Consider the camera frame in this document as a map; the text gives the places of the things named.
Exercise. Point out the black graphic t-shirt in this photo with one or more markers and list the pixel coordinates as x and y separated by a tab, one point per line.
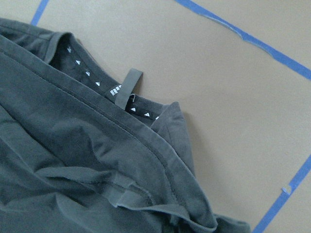
81	153

